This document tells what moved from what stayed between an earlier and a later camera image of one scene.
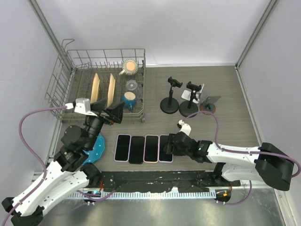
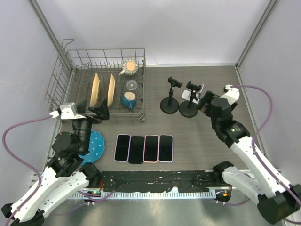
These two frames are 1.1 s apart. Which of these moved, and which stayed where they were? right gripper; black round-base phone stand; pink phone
Moved: right gripper
Stayed: pink phone; black round-base phone stand
